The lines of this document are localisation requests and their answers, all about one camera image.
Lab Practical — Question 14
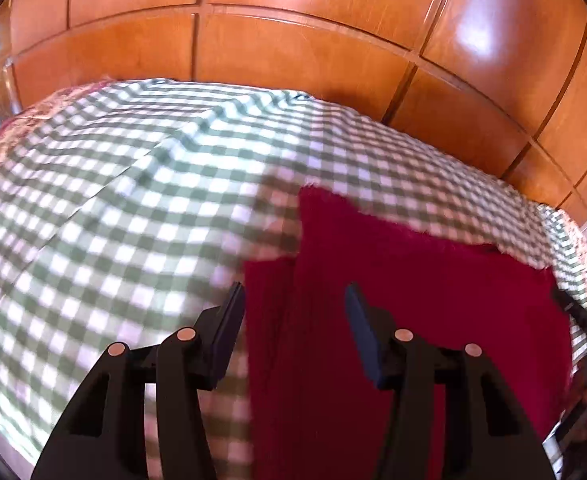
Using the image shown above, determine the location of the green checked bed sheet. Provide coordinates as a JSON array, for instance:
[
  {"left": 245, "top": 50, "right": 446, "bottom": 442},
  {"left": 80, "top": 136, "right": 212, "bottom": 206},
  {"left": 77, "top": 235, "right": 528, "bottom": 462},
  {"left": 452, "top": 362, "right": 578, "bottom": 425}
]
[{"left": 0, "top": 77, "right": 587, "bottom": 480}]

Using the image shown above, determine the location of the wooden panelled headboard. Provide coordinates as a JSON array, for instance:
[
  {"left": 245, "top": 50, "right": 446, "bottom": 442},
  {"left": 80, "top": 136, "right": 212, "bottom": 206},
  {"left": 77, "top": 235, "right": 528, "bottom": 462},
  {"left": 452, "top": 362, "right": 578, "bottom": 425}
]
[{"left": 0, "top": 0, "right": 587, "bottom": 226}]

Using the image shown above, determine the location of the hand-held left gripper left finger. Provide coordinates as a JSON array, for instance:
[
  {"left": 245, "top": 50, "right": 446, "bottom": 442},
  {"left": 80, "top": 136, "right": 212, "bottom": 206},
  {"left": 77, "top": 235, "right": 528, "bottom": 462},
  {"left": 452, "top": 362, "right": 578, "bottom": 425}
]
[{"left": 31, "top": 282, "right": 247, "bottom": 480}]

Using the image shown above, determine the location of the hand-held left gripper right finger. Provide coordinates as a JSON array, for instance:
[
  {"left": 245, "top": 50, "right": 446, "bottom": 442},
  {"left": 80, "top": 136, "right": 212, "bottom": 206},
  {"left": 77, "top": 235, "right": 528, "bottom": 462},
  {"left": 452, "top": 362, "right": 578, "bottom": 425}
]
[{"left": 344, "top": 282, "right": 554, "bottom": 480}]

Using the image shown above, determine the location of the red knitted sweater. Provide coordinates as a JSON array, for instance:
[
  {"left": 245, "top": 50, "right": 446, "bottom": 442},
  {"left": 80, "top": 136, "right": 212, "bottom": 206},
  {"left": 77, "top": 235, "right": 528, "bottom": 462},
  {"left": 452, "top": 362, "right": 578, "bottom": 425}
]
[{"left": 244, "top": 185, "right": 574, "bottom": 480}]

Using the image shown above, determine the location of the floral bed cover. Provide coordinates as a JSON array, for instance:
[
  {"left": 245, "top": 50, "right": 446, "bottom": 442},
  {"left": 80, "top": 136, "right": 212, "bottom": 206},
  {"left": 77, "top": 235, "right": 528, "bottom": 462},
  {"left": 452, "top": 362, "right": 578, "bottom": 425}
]
[{"left": 0, "top": 82, "right": 104, "bottom": 196}]

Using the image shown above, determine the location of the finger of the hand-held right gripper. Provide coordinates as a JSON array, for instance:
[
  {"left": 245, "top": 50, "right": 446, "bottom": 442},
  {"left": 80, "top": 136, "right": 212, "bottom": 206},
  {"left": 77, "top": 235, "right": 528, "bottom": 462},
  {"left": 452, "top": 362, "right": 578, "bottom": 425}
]
[{"left": 552, "top": 286, "right": 587, "bottom": 342}]

